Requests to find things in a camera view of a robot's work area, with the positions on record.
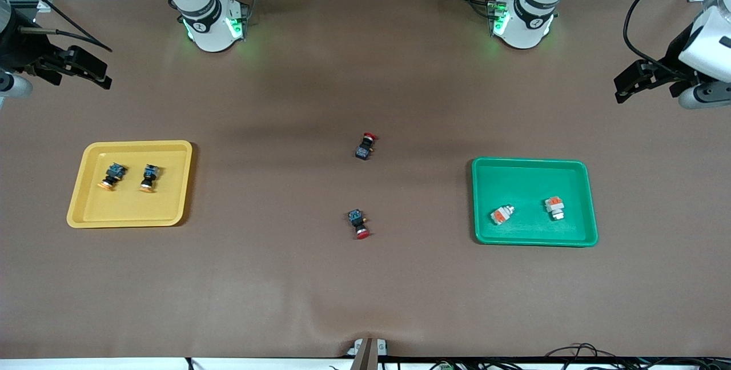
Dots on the brown table mat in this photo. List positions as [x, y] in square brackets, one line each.
[365, 284]

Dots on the white and orange push button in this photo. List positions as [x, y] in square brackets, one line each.
[502, 215]
[554, 207]

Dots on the red-capped black push button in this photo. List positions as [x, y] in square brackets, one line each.
[358, 221]
[364, 148]

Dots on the yellow-capped black push button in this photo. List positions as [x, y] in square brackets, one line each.
[149, 179]
[112, 176]

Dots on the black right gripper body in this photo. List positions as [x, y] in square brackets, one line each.
[17, 45]

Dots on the yellow plastic tray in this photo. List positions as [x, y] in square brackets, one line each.
[131, 204]

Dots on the green plastic tray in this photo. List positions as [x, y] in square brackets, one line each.
[534, 181]

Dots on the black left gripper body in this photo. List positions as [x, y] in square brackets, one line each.
[673, 57]

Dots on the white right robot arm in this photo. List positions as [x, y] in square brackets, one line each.
[205, 27]

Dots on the metal table edge bracket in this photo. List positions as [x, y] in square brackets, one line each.
[367, 352]

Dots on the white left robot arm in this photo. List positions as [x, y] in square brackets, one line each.
[525, 24]

